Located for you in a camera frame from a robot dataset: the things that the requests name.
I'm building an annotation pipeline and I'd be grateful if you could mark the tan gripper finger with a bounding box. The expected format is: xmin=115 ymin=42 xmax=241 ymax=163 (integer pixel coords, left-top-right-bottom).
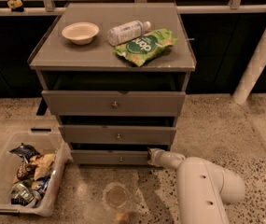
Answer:
xmin=147 ymin=148 xmax=157 ymax=166

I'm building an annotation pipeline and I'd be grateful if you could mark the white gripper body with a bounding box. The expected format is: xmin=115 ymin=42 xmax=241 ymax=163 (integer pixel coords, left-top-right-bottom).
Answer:
xmin=152 ymin=148 xmax=186 ymax=170

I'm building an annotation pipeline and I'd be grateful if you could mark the grey bottom drawer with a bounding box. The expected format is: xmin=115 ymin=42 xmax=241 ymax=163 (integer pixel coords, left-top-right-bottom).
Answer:
xmin=71 ymin=150 xmax=147 ymax=165

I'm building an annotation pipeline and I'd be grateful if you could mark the grey drawer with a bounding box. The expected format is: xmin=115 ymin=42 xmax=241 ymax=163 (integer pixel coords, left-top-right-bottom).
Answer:
xmin=59 ymin=125 xmax=176 ymax=145
xmin=42 ymin=91 xmax=186 ymax=117
xmin=71 ymin=150 xmax=147 ymax=165

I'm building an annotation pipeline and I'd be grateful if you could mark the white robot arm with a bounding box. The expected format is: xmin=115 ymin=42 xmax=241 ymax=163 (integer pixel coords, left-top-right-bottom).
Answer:
xmin=148 ymin=148 xmax=245 ymax=224

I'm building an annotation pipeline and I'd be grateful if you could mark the grey middle drawer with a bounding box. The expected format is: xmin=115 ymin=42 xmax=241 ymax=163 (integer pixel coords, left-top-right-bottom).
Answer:
xmin=59 ymin=125 xmax=176 ymax=145

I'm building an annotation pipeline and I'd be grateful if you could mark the grey drawer cabinet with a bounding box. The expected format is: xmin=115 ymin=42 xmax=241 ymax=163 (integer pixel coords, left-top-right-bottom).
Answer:
xmin=30 ymin=3 xmax=196 ymax=152

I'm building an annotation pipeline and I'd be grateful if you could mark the grey top drawer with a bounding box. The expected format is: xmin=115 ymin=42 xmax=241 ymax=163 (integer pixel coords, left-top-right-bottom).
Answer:
xmin=42 ymin=91 xmax=186 ymax=117

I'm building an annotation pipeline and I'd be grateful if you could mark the green snack bag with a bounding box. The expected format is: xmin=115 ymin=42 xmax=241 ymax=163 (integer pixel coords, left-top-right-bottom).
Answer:
xmin=114 ymin=29 xmax=178 ymax=67

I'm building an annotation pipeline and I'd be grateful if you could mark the blue soda can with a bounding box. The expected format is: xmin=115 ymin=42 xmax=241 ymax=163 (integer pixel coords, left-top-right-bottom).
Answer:
xmin=33 ymin=176 xmax=50 ymax=201

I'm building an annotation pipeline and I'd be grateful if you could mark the clear plastic bin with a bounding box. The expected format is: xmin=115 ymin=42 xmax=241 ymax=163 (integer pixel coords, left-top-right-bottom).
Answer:
xmin=0 ymin=132 xmax=67 ymax=217

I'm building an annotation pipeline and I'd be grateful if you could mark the dark blue snack bag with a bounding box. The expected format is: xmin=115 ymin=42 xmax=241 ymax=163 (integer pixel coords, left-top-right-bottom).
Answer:
xmin=10 ymin=144 xmax=39 ymax=160

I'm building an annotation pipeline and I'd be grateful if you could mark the clear plastic water bottle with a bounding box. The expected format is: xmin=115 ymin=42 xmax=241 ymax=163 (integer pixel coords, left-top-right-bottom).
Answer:
xmin=107 ymin=21 xmax=151 ymax=46

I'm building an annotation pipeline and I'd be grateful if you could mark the brown snack bag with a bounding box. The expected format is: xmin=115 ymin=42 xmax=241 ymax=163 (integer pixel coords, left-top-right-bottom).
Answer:
xmin=17 ymin=162 xmax=36 ymax=180

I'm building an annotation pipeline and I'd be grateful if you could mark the green soda can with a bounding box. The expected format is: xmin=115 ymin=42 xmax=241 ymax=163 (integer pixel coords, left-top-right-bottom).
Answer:
xmin=11 ymin=182 xmax=35 ymax=205

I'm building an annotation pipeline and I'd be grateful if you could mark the white paper bowl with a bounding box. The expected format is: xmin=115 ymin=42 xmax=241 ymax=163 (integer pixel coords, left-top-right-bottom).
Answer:
xmin=62 ymin=22 xmax=99 ymax=45

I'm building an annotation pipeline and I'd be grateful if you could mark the white diagonal pillar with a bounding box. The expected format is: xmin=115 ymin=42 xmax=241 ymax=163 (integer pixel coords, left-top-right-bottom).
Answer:
xmin=232 ymin=28 xmax=266 ymax=105

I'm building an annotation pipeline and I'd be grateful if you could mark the yellow black toy figure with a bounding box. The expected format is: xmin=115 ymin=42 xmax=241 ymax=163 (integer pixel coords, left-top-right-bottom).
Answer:
xmin=7 ymin=0 xmax=24 ymax=12

